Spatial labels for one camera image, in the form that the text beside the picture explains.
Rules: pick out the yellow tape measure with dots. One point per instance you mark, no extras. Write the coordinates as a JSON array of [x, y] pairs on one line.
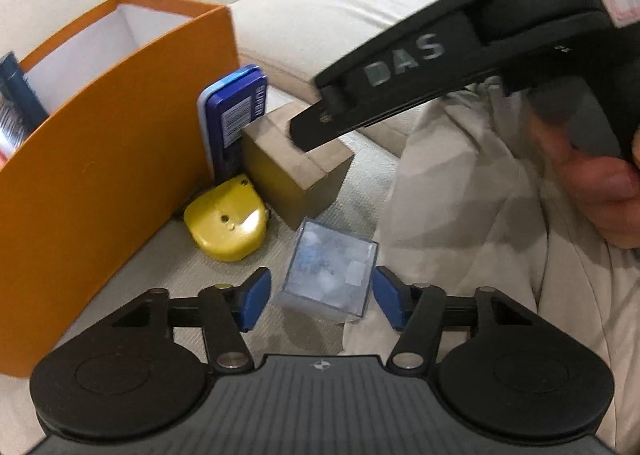
[[225, 225]]

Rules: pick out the small brown cardboard box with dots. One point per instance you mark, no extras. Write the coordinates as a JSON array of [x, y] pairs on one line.
[[280, 175]]

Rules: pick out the beige blanket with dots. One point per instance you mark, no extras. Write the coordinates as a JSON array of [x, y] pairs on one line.
[[475, 215]]

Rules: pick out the blue tin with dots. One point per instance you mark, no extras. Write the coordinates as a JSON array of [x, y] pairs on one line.
[[235, 110]]

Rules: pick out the person's right hand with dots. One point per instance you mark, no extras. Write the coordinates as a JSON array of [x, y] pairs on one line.
[[605, 195]]

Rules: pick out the orange cardboard box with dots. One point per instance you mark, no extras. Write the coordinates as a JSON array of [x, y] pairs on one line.
[[100, 175]]

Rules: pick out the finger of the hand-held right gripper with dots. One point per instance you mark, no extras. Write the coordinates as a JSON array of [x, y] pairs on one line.
[[400, 70]]

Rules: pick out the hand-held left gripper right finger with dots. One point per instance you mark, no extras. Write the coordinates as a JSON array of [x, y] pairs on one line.
[[390, 297]]

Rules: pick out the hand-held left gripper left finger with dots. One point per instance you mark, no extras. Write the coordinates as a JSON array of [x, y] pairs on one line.
[[256, 297]]

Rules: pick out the clear plastic cube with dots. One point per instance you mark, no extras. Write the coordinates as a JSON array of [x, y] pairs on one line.
[[325, 265]]

